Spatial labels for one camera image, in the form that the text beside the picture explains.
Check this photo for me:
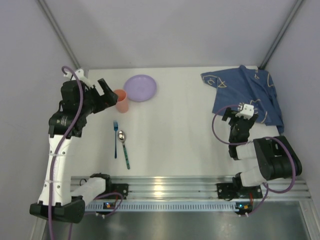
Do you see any spoon with teal handle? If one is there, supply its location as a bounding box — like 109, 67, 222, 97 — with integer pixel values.
117, 130, 131, 170

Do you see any orange plastic cup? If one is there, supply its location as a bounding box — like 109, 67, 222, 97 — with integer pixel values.
114, 89, 129, 114

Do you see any purple plastic plate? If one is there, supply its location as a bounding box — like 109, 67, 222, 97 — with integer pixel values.
123, 74, 158, 102

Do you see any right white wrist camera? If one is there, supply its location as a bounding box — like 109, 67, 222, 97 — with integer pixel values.
235, 103, 255, 120

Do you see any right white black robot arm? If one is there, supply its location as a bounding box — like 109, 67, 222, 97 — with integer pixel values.
222, 104, 302, 190

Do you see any right aluminium frame post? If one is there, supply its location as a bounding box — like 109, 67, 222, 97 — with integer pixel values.
258, 0, 305, 70

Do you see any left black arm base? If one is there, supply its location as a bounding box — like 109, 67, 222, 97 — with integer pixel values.
105, 183, 129, 199

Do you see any blue fish-pattern cloth placemat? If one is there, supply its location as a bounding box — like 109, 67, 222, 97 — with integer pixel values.
200, 65, 285, 134

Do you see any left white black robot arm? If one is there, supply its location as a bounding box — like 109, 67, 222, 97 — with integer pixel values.
29, 78, 118, 224

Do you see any aluminium mounting rail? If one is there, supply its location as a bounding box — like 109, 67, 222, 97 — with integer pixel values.
69, 175, 312, 201

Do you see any white slotted cable duct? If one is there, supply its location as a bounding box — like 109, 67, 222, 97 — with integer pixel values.
83, 201, 253, 212

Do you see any left aluminium frame post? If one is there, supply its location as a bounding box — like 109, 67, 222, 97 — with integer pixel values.
35, 0, 81, 69

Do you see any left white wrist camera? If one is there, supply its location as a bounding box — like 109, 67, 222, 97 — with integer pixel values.
72, 68, 95, 89

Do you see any aluminium frame post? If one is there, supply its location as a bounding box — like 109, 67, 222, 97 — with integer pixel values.
35, 0, 81, 69
258, 0, 305, 70

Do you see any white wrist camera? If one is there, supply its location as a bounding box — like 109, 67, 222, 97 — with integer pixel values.
235, 103, 255, 120
72, 68, 95, 89

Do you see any blue metal fork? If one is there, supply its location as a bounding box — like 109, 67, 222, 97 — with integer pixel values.
113, 120, 119, 159

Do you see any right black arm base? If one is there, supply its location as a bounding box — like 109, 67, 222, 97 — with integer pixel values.
216, 183, 263, 201

